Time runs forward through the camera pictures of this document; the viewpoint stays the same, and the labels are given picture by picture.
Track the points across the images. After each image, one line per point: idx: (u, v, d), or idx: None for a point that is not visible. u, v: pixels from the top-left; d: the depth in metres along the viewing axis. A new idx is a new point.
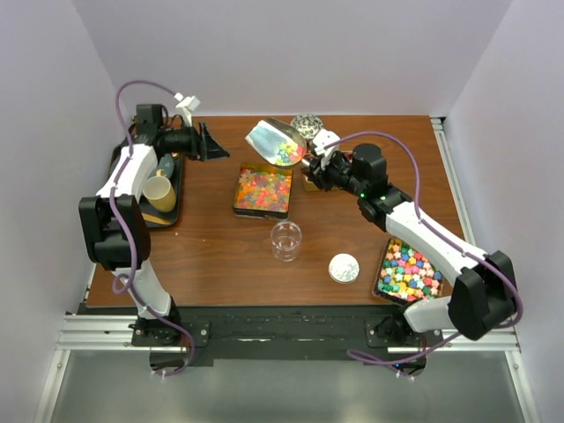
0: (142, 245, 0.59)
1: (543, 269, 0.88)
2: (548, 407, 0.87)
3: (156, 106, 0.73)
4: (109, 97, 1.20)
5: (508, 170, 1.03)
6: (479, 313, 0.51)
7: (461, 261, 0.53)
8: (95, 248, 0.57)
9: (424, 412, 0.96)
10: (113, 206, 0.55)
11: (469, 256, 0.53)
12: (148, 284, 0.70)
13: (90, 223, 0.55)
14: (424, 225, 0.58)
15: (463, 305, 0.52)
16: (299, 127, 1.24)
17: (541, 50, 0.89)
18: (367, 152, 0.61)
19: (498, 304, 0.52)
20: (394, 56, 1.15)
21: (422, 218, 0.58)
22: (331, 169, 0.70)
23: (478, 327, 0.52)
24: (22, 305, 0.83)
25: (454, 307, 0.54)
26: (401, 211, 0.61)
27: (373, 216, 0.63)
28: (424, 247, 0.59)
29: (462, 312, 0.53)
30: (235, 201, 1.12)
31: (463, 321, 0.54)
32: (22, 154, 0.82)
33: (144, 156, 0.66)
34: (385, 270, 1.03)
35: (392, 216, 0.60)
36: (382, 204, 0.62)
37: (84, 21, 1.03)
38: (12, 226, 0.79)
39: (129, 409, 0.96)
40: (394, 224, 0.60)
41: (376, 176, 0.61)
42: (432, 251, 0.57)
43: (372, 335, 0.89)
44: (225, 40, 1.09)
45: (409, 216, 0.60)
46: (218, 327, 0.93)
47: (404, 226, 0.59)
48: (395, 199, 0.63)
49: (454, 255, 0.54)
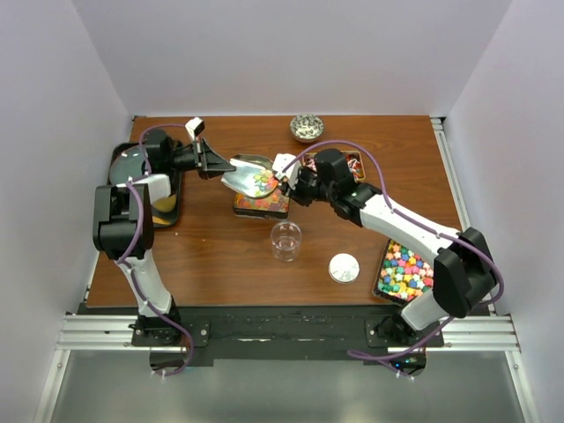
0: (147, 232, 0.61)
1: (544, 270, 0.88)
2: (548, 408, 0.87)
3: (163, 136, 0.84)
4: (108, 97, 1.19)
5: (509, 170, 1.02)
6: (463, 291, 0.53)
7: (436, 243, 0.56)
8: (101, 232, 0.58)
9: (424, 411, 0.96)
10: (130, 186, 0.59)
11: (443, 237, 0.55)
12: (150, 278, 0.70)
13: (102, 204, 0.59)
14: (397, 214, 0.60)
15: (444, 285, 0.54)
16: (299, 127, 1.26)
17: (541, 51, 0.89)
18: (327, 154, 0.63)
19: (478, 278, 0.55)
20: (395, 57, 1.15)
21: (394, 208, 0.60)
22: (303, 186, 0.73)
23: (463, 305, 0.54)
24: (22, 306, 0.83)
25: (437, 290, 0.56)
26: (374, 204, 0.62)
27: (347, 213, 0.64)
28: (403, 237, 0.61)
29: (445, 293, 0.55)
30: (235, 201, 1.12)
31: (447, 302, 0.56)
32: (22, 155, 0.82)
33: (159, 178, 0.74)
34: (385, 270, 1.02)
35: (367, 211, 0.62)
36: (354, 200, 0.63)
37: (84, 21, 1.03)
38: (12, 227, 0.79)
39: (129, 409, 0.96)
40: (369, 218, 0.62)
41: (342, 175, 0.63)
42: (408, 238, 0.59)
43: (372, 335, 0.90)
44: (225, 40, 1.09)
45: (382, 209, 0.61)
46: (218, 327, 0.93)
47: (379, 218, 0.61)
48: (366, 194, 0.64)
49: (429, 238, 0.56)
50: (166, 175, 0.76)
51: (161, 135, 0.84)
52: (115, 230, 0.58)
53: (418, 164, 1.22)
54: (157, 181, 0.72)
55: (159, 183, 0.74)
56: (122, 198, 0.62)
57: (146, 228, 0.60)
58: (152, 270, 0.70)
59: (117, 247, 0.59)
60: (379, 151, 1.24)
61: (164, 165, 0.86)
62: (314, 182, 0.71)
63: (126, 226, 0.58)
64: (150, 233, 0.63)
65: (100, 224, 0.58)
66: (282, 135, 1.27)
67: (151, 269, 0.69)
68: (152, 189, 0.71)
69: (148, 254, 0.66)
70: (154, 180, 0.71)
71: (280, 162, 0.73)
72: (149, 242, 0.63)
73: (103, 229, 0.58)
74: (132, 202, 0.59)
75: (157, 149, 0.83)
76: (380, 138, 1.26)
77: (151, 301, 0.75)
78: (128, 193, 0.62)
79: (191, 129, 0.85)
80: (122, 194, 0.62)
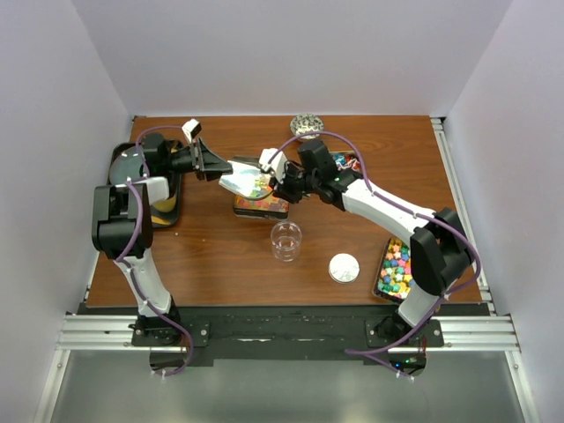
0: (146, 230, 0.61)
1: (543, 269, 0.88)
2: (548, 408, 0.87)
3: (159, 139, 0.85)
4: (108, 97, 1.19)
5: (509, 170, 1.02)
6: (438, 268, 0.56)
7: (413, 223, 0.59)
8: (100, 231, 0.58)
9: (425, 411, 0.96)
10: (129, 185, 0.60)
11: (419, 217, 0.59)
12: (150, 278, 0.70)
13: (101, 204, 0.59)
14: (376, 196, 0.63)
15: (420, 263, 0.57)
16: (299, 127, 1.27)
17: (541, 51, 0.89)
18: (308, 144, 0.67)
19: (454, 257, 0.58)
20: (394, 57, 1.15)
21: (374, 191, 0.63)
22: (289, 181, 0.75)
23: (439, 282, 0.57)
24: (22, 305, 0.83)
25: (414, 267, 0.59)
26: (355, 188, 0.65)
27: (331, 197, 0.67)
28: (386, 221, 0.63)
29: (421, 270, 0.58)
30: (235, 201, 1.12)
31: (424, 278, 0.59)
32: (23, 154, 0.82)
33: (158, 180, 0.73)
34: (385, 270, 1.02)
35: (348, 194, 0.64)
36: (337, 185, 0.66)
37: (84, 22, 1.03)
38: (12, 227, 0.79)
39: (129, 410, 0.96)
40: (351, 203, 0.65)
41: (323, 162, 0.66)
42: (388, 220, 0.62)
43: (372, 335, 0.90)
44: (225, 40, 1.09)
45: (362, 192, 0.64)
46: (218, 327, 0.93)
47: (359, 202, 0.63)
48: (350, 179, 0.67)
49: (407, 218, 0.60)
50: (165, 179, 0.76)
51: (159, 138, 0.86)
52: (115, 229, 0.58)
53: (418, 163, 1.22)
54: (156, 183, 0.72)
55: (159, 185, 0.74)
56: (122, 198, 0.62)
57: (145, 226, 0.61)
58: (152, 270, 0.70)
59: (116, 246, 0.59)
60: (379, 151, 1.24)
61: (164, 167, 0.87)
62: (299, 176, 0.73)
63: (125, 226, 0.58)
64: (150, 232, 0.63)
65: (100, 223, 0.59)
66: (282, 135, 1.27)
67: (151, 270, 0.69)
68: (151, 189, 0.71)
69: (147, 254, 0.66)
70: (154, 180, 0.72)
71: (266, 156, 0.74)
72: (148, 241, 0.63)
73: (102, 229, 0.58)
74: (132, 201, 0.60)
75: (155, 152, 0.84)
76: (380, 138, 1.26)
77: (152, 301, 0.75)
78: (127, 194, 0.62)
79: (189, 132, 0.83)
80: (122, 194, 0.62)
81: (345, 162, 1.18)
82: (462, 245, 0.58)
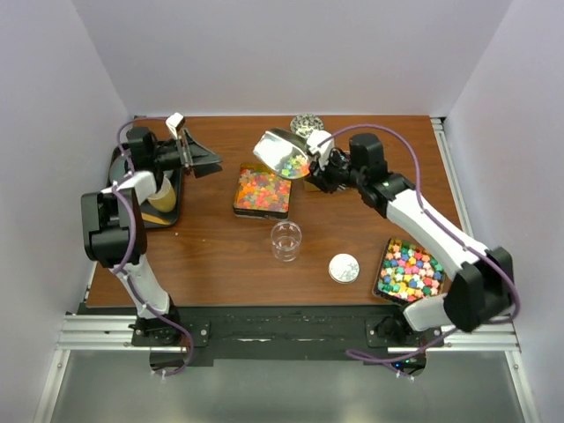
0: (140, 235, 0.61)
1: (543, 270, 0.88)
2: (548, 408, 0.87)
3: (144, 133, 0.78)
4: (108, 97, 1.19)
5: (509, 170, 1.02)
6: (476, 309, 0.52)
7: (461, 256, 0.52)
8: (92, 241, 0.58)
9: (424, 411, 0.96)
10: (116, 194, 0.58)
11: (471, 250, 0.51)
12: (146, 281, 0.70)
13: (91, 214, 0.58)
14: (426, 216, 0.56)
15: (459, 300, 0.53)
16: (299, 127, 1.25)
17: (540, 51, 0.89)
18: (363, 137, 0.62)
19: (494, 299, 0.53)
20: (394, 58, 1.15)
21: (425, 209, 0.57)
22: (330, 169, 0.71)
23: (472, 321, 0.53)
24: (22, 305, 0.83)
25: (448, 297, 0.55)
26: (404, 198, 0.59)
27: (374, 202, 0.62)
28: (427, 241, 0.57)
29: (456, 306, 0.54)
30: (235, 201, 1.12)
31: (456, 313, 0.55)
32: (23, 154, 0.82)
33: (144, 176, 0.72)
34: (386, 270, 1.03)
35: (395, 204, 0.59)
36: (384, 190, 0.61)
37: (84, 22, 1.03)
38: (12, 227, 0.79)
39: (129, 410, 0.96)
40: (394, 212, 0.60)
41: (374, 161, 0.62)
42: (431, 242, 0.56)
43: (372, 335, 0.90)
44: (225, 40, 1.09)
45: (411, 205, 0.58)
46: (218, 327, 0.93)
47: (405, 215, 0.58)
48: (399, 186, 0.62)
49: (455, 248, 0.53)
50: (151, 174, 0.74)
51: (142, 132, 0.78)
52: (107, 240, 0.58)
53: (417, 163, 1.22)
54: (144, 180, 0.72)
55: (145, 181, 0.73)
56: (109, 204, 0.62)
57: (138, 233, 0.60)
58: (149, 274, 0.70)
59: (112, 255, 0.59)
60: None
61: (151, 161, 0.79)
62: (343, 167, 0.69)
63: (118, 233, 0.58)
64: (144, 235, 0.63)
65: (91, 233, 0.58)
66: None
67: (146, 273, 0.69)
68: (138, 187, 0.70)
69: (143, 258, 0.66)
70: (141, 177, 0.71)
71: (315, 137, 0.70)
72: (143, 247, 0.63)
73: (94, 240, 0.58)
74: (122, 209, 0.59)
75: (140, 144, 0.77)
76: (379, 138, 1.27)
77: (151, 303, 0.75)
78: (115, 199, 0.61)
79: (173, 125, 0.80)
80: (109, 199, 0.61)
81: None
82: (507, 289, 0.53)
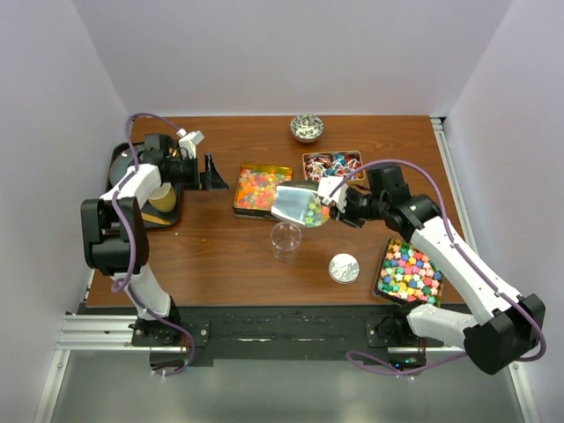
0: (141, 247, 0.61)
1: (543, 270, 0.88)
2: (548, 408, 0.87)
3: (163, 137, 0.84)
4: (108, 97, 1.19)
5: (509, 171, 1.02)
6: (501, 352, 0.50)
7: (493, 302, 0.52)
8: (92, 251, 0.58)
9: (424, 411, 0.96)
10: (115, 205, 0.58)
11: (502, 298, 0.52)
12: (145, 289, 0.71)
13: (91, 225, 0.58)
14: (456, 249, 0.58)
15: (485, 346, 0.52)
16: (299, 127, 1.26)
17: (541, 53, 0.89)
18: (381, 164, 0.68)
19: (520, 344, 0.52)
20: (394, 58, 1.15)
21: (456, 243, 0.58)
22: (353, 206, 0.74)
23: (495, 363, 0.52)
24: (22, 306, 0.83)
25: (472, 337, 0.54)
26: (432, 228, 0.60)
27: (399, 224, 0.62)
28: (453, 274, 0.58)
29: (479, 349, 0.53)
30: (235, 202, 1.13)
31: (479, 354, 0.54)
32: (23, 155, 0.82)
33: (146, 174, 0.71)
34: (385, 270, 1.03)
35: (424, 233, 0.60)
36: (410, 214, 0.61)
37: (84, 22, 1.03)
38: (11, 227, 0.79)
39: (129, 410, 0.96)
40: (420, 241, 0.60)
41: (394, 184, 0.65)
42: (460, 280, 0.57)
43: (372, 335, 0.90)
44: (226, 40, 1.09)
45: (441, 237, 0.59)
46: (218, 327, 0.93)
47: (435, 248, 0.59)
48: (424, 210, 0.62)
49: (487, 293, 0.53)
50: (155, 166, 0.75)
51: (159, 138, 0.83)
52: (107, 251, 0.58)
53: (417, 164, 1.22)
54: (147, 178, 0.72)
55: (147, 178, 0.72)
56: (110, 211, 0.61)
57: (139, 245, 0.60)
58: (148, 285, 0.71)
59: (111, 265, 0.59)
60: (379, 151, 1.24)
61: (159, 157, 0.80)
62: (363, 203, 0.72)
63: (118, 244, 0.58)
64: (145, 246, 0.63)
65: (91, 244, 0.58)
66: (281, 135, 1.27)
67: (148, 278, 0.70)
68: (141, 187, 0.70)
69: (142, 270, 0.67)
70: (143, 176, 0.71)
71: (326, 187, 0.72)
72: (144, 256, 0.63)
73: (93, 250, 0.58)
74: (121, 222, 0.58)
75: (156, 144, 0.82)
76: (380, 138, 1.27)
77: (150, 307, 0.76)
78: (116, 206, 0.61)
79: (193, 144, 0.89)
80: (110, 207, 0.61)
81: (345, 162, 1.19)
82: (534, 337, 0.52)
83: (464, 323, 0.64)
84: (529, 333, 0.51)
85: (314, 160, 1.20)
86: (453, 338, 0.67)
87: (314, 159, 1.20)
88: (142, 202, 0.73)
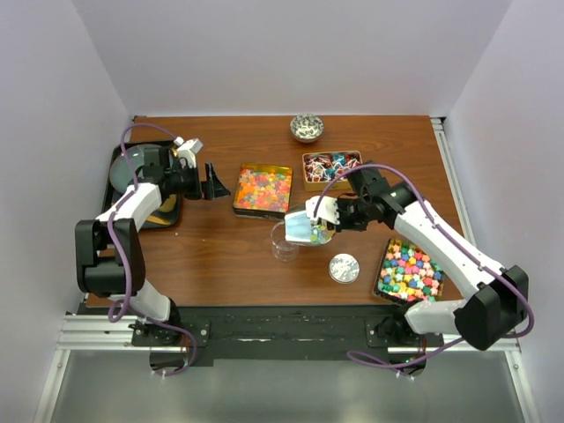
0: (137, 270, 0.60)
1: (543, 270, 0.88)
2: (549, 408, 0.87)
3: (162, 151, 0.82)
4: (108, 98, 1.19)
5: (509, 171, 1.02)
6: (491, 324, 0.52)
7: (478, 276, 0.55)
8: (85, 274, 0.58)
9: (424, 411, 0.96)
10: (110, 227, 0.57)
11: (486, 270, 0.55)
12: (144, 299, 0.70)
13: (84, 248, 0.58)
14: (438, 230, 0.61)
15: (474, 322, 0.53)
16: (299, 127, 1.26)
17: (541, 53, 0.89)
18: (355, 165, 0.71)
19: (508, 316, 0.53)
20: (395, 58, 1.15)
21: (436, 224, 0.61)
22: (345, 213, 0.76)
23: (486, 337, 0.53)
24: (21, 306, 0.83)
25: (462, 315, 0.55)
26: (413, 212, 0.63)
27: (382, 211, 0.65)
28: (439, 256, 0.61)
29: (470, 325, 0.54)
30: (235, 202, 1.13)
31: (470, 330, 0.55)
32: (22, 154, 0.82)
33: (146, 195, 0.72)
34: (385, 270, 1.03)
35: (405, 218, 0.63)
36: (390, 200, 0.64)
37: (83, 22, 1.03)
38: (11, 227, 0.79)
39: (129, 410, 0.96)
40: (404, 224, 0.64)
41: (370, 179, 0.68)
42: (446, 260, 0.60)
43: (372, 335, 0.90)
44: (226, 40, 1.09)
45: (421, 220, 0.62)
46: (217, 327, 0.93)
47: (418, 230, 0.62)
48: (404, 194, 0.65)
49: (471, 268, 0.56)
50: (155, 185, 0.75)
51: (160, 153, 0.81)
52: (100, 274, 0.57)
53: (417, 164, 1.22)
54: (147, 198, 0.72)
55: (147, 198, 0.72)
56: (106, 233, 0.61)
57: (136, 268, 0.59)
58: (144, 297, 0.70)
59: (104, 289, 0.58)
60: (379, 151, 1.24)
61: (160, 174, 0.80)
62: (350, 209, 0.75)
63: (113, 268, 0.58)
64: (142, 267, 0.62)
65: (84, 267, 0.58)
66: (281, 135, 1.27)
67: (144, 292, 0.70)
68: (142, 205, 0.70)
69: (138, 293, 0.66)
70: (142, 197, 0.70)
71: (310, 206, 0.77)
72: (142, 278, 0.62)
73: (86, 274, 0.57)
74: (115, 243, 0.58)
75: (156, 159, 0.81)
76: (380, 138, 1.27)
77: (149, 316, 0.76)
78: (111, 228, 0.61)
79: (192, 152, 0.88)
80: (106, 228, 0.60)
81: (345, 162, 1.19)
82: (522, 309, 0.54)
83: (455, 306, 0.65)
84: (515, 306, 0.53)
85: (314, 160, 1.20)
86: (448, 324, 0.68)
87: (314, 159, 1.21)
88: (143, 222, 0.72)
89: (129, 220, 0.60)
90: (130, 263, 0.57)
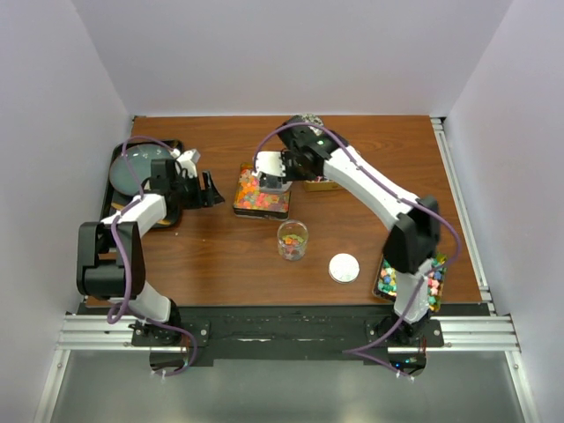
0: (137, 274, 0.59)
1: (544, 270, 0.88)
2: (548, 408, 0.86)
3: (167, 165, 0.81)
4: (108, 98, 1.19)
5: (509, 170, 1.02)
6: (411, 249, 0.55)
7: (396, 208, 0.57)
8: (85, 277, 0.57)
9: (424, 411, 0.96)
10: (114, 231, 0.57)
11: (404, 202, 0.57)
12: (144, 302, 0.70)
13: (86, 250, 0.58)
14: (361, 171, 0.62)
15: (397, 249, 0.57)
16: None
17: (541, 51, 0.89)
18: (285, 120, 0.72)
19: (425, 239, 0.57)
20: (394, 57, 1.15)
21: (359, 165, 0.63)
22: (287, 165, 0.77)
23: (407, 261, 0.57)
24: (21, 306, 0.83)
25: (387, 247, 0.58)
26: (338, 159, 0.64)
27: (311, 160, 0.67)
28: (362, 194, 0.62)
29: (392, 254, 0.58)
30: (235, 202, 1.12)
31: (394, 258, 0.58)
32: (22, 153, 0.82)
33: (152, 202, 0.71)
34: (385, 270, 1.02)
35: (332, 164, 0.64)
36: (318, 149, 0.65)
37: (84, 22, 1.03)
38: (11, 227, 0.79)
39: (129, 410, 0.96)
40: (331, 170, 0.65)
41: (299, 131, 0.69)
42: (370, 199, 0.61)
43: (372, 335, 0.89)
44: (226, 40, 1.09)
45: (345, 163, 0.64)
46: (218, 327, 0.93)
47: (343, 174, 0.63)
48: (330, 144, 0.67)
49: (389, 201, 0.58)
50: (161, 196, 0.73)
51: (166, 166, 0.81)
52: (100, 277, 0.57)
53: (416, 164, 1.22)
54: (152, 206, 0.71)
55: (152, 207, 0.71)
56: (109, 235, 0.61)
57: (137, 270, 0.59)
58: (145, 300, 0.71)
59: (103, 293, 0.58)
60: (379, 151, 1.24)
61: (166, 186, 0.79)
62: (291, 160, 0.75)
63: (113, 270, 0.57)
64: (143, 271, 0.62)
65: (85, 268, 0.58)
66: None
67: (144, 295, 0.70)
68: (146, 214, 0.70)
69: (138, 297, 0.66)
70: (147, 204, 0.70)
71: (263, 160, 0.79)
72: (143, 280, 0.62)
73: (86, 276, 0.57)
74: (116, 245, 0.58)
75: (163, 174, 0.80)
76: (379, 138, 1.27)
77: (148, 317, 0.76)
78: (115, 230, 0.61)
79: (191, 163, 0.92)
80: (109, 231, 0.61)
81: None
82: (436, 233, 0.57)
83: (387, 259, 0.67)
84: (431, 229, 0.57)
85: None
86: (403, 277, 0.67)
87: None
88: (147, 230, 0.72)
89: (134, 223, 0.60)
90: (132, 264, 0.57)
